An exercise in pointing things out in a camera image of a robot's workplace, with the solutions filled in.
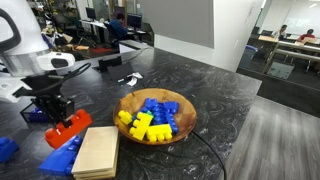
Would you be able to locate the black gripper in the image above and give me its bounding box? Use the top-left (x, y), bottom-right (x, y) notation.
top-left (30, 93), bottom-right (76, 129)

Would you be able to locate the orange lego block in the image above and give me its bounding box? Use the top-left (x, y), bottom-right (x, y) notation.
top-left (44, 108), bottom-right (94, 150)

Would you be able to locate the dark blue lego block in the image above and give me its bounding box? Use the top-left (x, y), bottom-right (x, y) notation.
top-left (27, 107), bottom-right (52, 124)

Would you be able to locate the long flat blue lego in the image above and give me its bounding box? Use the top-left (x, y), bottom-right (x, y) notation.
top-left (38, 134), bottom-right (83, 177)

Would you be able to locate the small yellow lego block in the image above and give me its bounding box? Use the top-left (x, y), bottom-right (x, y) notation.
top-left (117, 109), bottom-right (134, 126)

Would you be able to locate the chunky blue lego block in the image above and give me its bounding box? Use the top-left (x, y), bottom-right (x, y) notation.
top-left (0, 137), bottom-right (20, 164)

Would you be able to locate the stepped yellow lego block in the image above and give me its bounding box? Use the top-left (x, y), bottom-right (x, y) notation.
top-left (128, 111), bottom-right (154, 141)

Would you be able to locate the small blue lego block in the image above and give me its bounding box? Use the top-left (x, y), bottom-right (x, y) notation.
top-left (143, 97), bottom-right (160, 111)

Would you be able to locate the studded blue lego block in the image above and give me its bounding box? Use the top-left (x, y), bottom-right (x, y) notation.
top-left (151, 103), bottom-right (168, 126)

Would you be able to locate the long yellow lego block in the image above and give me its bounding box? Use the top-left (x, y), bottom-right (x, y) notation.
top-left (145, 123), bottom-right (173, 143)

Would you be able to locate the square blue lego block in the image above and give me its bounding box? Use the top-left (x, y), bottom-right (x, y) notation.
top-left (163, 100), bottom-right (180, 115)

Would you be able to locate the narrow blue lego block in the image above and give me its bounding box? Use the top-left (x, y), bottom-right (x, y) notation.
top-left (165, 111), bottom-right (179, 135)

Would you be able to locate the light wooden block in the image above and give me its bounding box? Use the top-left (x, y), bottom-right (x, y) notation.
top-left (71, 125), bottom-right (120, 180)

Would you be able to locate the black upright box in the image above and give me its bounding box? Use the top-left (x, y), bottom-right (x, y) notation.
top-left (93, 55), bottom-right (123, 72)

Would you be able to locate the black flat pad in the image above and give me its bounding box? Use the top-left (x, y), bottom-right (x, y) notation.
top-left (107, 62), bottom-right (135, 82)

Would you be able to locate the white paper tag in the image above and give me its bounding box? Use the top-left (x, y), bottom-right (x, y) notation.
top-left (127, 71), bottom-right (144, 87)

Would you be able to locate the black office chair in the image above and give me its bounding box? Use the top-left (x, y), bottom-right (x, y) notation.
top-left (102, 22), bottom-right (120, 45)

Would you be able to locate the grey low cabinet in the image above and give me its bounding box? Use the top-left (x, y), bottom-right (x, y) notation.
top-left (118, 39), bottom-right (150, 54)

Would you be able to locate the person in blue shirt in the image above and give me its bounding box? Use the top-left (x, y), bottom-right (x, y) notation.
top-left (108, 12), bottom-right (130, 42)

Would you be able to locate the black computer monitor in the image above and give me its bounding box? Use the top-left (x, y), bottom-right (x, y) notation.
top-left (126, 13), bottom-right (143, 32)
top-left (85, 6), bottom-right (97, 21)

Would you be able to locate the round wooden bowl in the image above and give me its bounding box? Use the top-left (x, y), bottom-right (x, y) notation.
top-left (112, 87), bottom-right (198, 146)

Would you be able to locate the blue waste bin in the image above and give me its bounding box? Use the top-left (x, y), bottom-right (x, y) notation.
top-left (244, 44), bottom-right (259, 62)

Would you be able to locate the person in light top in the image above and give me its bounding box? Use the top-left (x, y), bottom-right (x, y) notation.
top-left (277, 23), bottom-right (290, 40)

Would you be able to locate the long wooden table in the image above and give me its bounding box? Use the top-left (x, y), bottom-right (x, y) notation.
top-left (257, 34), bottom-right (320, 64)

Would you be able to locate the person in red shirt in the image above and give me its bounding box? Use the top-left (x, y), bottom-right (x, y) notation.
top-left (297, 28), bottom-right (318, 43)

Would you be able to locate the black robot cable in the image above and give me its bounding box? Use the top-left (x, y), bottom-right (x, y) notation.
top-left (12, 62), bottom-right (92, 99)

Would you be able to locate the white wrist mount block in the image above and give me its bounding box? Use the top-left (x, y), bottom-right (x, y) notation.
top-left (0, 77), bottom-right (26, 104)

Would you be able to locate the thin black table cable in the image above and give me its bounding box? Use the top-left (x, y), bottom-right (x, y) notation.
top-left (191, 130), bottom-right (228, 180)

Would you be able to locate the grey wall panel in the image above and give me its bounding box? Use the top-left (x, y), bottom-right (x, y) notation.
top-left (139, 0), bottom-right (215, 50)

